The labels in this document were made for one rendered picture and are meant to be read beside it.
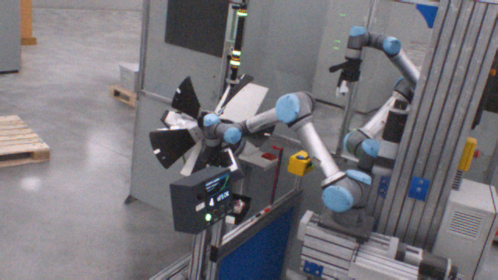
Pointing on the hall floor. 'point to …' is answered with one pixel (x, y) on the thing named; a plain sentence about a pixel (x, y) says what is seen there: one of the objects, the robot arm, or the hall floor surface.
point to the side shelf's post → (246, 180)
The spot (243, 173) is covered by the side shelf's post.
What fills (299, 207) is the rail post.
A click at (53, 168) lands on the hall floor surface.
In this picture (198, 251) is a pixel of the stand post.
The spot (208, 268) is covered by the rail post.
